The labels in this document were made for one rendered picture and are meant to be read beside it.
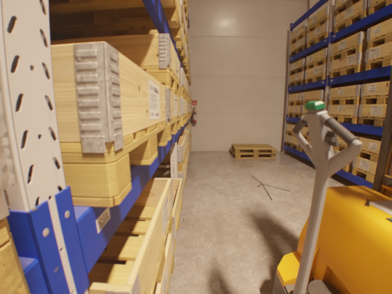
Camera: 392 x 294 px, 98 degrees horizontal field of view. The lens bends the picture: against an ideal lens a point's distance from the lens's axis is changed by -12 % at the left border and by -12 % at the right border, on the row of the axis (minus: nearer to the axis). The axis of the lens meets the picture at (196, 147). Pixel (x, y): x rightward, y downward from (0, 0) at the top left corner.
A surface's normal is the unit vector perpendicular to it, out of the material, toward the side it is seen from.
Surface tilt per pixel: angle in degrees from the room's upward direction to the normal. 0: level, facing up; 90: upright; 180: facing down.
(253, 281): 0
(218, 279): 0
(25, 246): 90
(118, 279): 0
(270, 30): 90
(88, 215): 90
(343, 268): 74
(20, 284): 90
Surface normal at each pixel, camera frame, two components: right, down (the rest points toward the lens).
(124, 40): -0.01, 0.19
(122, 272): 0.00, -0.98
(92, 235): 1.00, 0.00
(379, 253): -0.96, -0.28
